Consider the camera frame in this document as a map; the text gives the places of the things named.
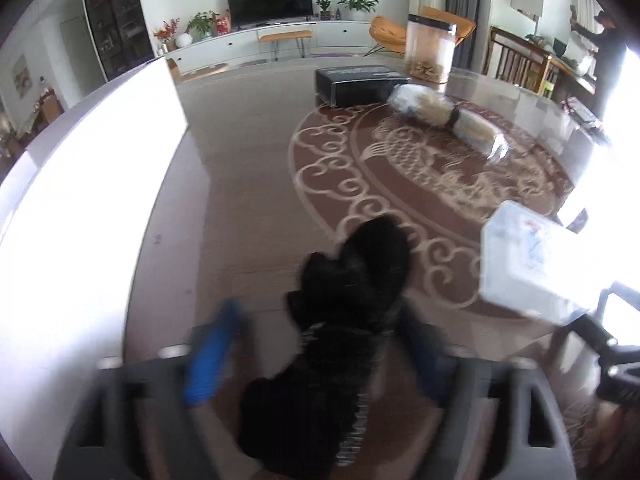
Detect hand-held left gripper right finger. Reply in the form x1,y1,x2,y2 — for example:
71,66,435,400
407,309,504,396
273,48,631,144
399,305,587,480

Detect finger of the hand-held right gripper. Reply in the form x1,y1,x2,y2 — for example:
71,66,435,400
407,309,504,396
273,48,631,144
595,282,640,321
555,307,623,363

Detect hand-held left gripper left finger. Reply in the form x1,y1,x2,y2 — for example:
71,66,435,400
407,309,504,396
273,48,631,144
52,299,246,480

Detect clear plastic lidded box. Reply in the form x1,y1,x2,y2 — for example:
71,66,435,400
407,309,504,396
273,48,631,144
478,199,609,329

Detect black velvet bow hair clip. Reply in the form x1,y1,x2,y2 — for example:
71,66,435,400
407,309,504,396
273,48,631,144
237,214,412,479

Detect white board panel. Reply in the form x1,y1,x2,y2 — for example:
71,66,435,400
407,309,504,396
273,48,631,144
0,57,189,480

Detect person's right hand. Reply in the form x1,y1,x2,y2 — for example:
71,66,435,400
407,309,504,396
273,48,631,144
584,399,640,480

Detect dark flat tray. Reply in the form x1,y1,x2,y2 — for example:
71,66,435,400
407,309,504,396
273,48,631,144
562,97,612,147

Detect clear plastic bag packet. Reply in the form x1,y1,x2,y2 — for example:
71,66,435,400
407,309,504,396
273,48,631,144
389,82,510,164

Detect wooden dining chair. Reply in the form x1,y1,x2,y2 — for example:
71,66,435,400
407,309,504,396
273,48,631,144
482,27,562,97

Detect clear jar with black lid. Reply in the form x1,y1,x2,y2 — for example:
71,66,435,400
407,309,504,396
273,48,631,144
403,13,459,84

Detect black rectangular box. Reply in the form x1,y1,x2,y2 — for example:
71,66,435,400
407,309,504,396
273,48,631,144
314,64,412,109

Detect white television cabinet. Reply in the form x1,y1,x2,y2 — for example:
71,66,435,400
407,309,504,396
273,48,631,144
164,18,397,74

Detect red flowers in white vase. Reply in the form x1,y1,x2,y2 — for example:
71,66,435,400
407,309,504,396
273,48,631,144
152,17,194,57

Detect wooden bench with metal legs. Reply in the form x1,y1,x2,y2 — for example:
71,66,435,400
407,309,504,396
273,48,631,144
257,29,314,62

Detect bushy green potted plant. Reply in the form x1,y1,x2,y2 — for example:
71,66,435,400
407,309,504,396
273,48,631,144
185,10,220,41

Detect orange lounge chair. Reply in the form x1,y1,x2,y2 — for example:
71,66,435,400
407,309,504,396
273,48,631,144
367,6,477,59

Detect dark display cabinet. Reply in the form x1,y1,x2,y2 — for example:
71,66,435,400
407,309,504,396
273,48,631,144
80,0,157,84

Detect black television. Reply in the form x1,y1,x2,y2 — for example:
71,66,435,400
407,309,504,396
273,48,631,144
225,0,314,27

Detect large leafy potted plant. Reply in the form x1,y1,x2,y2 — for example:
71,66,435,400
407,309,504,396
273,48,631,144
335,0,380,22

